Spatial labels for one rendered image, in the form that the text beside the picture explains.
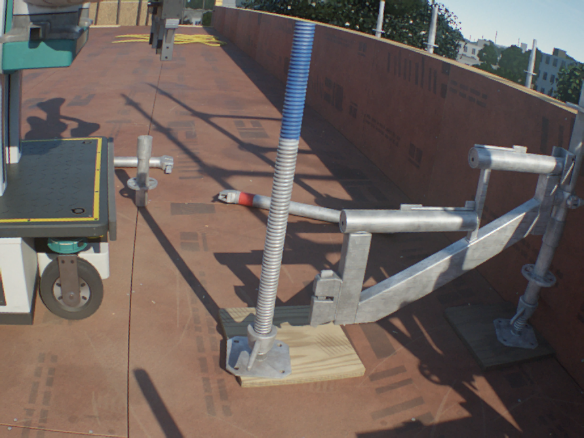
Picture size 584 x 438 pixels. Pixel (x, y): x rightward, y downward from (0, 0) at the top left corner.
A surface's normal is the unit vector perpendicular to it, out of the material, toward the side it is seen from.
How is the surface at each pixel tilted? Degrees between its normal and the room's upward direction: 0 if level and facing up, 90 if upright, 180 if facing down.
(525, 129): 90
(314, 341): 0
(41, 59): 90
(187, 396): 0
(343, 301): 90
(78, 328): 0
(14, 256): 90
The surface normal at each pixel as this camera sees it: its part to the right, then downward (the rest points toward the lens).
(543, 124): -0.97, -0.04
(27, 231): 0.31, 0.43
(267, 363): 0.13, -0.91
